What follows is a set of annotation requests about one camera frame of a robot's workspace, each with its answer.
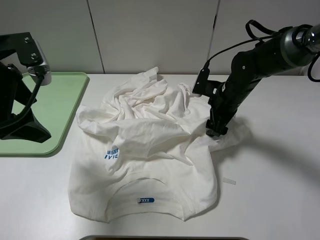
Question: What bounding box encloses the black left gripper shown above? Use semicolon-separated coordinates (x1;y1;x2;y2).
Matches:
0;63;52;143

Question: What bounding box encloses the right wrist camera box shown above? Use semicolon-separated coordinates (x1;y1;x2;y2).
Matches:
192;67;222;98

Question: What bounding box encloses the white tape strip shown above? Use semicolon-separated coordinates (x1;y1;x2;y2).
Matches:
222;177;237;185

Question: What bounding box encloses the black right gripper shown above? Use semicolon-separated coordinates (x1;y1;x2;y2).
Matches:
205;80;237;137

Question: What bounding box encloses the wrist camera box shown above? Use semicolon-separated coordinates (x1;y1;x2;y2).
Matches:
0;31;53;87
192;67;222;98

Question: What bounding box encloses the white short sleeve t-shirt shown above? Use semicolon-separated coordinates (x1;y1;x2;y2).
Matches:
68;67;250;223

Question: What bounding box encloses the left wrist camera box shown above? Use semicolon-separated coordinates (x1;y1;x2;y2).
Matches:
0;31;53;87

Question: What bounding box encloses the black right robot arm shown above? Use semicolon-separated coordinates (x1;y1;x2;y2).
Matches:
205;20;320;137

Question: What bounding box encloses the green plastic tray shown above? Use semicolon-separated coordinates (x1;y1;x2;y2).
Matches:
0;72;89;157

